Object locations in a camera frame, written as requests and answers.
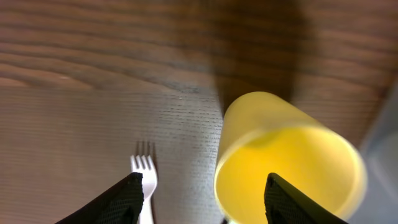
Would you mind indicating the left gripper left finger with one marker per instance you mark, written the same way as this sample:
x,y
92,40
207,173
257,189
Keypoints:
x,y
120,204

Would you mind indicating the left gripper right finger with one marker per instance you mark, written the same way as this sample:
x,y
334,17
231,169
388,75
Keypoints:
x,y
285,204

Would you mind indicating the white plastic fork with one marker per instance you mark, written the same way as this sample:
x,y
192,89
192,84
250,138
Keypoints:
x,y
145,166

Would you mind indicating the yellow cup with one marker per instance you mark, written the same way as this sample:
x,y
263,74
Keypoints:
x,y
265,134

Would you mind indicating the clear plastic container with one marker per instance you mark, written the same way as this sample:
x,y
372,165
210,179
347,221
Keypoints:
x,y
379,151

